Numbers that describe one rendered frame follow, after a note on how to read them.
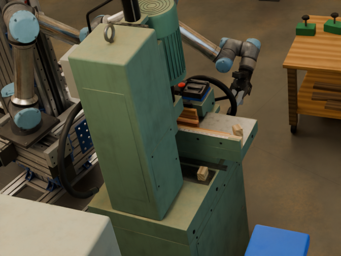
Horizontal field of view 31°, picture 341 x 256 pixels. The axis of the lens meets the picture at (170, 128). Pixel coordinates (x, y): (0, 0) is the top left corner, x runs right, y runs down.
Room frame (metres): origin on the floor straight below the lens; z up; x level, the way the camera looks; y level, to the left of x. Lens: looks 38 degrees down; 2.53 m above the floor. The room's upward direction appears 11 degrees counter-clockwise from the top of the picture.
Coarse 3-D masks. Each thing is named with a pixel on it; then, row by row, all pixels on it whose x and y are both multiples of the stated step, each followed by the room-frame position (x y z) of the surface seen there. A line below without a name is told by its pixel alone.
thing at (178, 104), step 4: (176, 96) 2.05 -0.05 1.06; (180, 96) 2.05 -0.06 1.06; (176, 100) 2.03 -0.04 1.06; (180, 100) 2.03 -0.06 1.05; (176, 104) 2.00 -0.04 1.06; (180, 104) 2.03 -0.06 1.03; (176, 108) 2.00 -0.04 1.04; (180, 108) 2.02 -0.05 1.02; (176, 112) 1.99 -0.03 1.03; (180, 112) 2.02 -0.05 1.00; (176, 116) 1.99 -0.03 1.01
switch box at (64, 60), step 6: (72, 48) 1.86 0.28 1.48; (66, 54) 1.82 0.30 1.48; (60, 60) 1.80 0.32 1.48; (66, 60) 1.79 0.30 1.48; (66, 66) 1.79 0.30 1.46; (66, 72) 1.79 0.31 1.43; (66, 78) 1.80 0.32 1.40; (72, 78) 1.78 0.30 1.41; (72, 84) 1.79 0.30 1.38; (72, 90) 1.79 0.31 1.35; (72, 96) 1.80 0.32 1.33; (78, 96) 1.78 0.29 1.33
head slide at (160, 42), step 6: (162, 48) 1.91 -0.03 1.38; (162, 54) 1.90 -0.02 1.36; (162, 60) 1.90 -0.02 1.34; (162, 66) 1.89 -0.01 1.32; (168, 78) 1.91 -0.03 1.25; (168, 84) 1.91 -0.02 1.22; (168, 90) 1.90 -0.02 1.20; (168, 96) 1.89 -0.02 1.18; (168, 102) 1.89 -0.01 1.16; (174, 114) 1.91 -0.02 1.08; (174, 120) 1.90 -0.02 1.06; (174, 126) 1.89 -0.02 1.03; (174, 132) 1.89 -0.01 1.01
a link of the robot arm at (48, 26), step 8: (32, 8) 2.43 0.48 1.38; (40, 16) 2.43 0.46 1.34; (40, 24) 2.41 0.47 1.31; (48, 24) 2.42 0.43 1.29; (56, 24) 2.44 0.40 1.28; (64, 24) 2.48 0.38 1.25; (48, 32) 2.42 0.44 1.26; (56, 32) 2.43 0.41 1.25; (64, 32) 2.44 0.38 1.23; (72, 32) 2.46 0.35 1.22; (64, 40) 2.44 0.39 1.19; (72, 40) 2.45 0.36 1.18
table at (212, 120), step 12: (216, 108) 2.17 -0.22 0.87; (204, 120) 2.06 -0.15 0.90; (216, 120) 2.05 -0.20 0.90; (228, 120) 2.03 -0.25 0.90; (240, 120) 2.02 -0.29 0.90; (252, 120) 2.00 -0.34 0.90; (228, 132) 1.96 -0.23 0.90; (252, 132) 1.95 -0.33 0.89; (180, 144) 1.97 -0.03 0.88; (192, 144) 1.94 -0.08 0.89; (216, 156) 1.88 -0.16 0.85; (228, 156) 1.85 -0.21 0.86; (240, 156) 1.83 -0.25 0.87
